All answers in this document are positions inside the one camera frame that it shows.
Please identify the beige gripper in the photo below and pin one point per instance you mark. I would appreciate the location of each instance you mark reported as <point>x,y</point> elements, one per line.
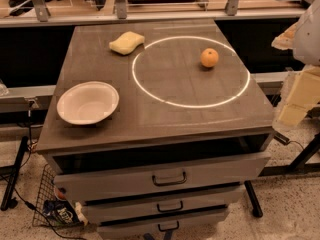
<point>309,40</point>

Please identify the yellow sponge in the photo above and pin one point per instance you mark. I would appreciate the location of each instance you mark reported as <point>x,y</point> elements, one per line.
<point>126,43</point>

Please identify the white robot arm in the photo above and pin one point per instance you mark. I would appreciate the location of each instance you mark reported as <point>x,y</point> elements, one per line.
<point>303,37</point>

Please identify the orange fruit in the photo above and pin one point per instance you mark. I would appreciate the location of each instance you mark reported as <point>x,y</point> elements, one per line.
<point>209,57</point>

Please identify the grey drawer cabinet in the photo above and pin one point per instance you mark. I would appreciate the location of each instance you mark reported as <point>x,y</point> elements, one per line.
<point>171,108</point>

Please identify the white bowl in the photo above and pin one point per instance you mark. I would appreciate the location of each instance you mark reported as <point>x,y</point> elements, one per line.
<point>88,103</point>

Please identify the blue snack bag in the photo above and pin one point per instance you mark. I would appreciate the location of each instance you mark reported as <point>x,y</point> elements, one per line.
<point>60,211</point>

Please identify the black table leg left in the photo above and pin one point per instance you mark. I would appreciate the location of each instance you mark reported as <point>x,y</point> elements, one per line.
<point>10,174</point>

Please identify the bottom drawer with handle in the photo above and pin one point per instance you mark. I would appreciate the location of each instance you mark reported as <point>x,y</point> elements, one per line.
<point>162,223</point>

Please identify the drawer with handle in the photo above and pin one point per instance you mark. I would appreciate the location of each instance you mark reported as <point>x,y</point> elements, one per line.
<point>162,223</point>
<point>143,180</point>
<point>163,204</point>

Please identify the middle drawer with handle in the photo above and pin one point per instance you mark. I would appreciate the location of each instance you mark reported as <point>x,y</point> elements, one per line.
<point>163,204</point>

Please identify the top drawer with handle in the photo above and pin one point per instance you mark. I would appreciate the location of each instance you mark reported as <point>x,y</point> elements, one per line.
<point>143,180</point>

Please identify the wire basket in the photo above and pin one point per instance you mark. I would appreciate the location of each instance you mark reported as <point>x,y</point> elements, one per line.
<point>47,192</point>

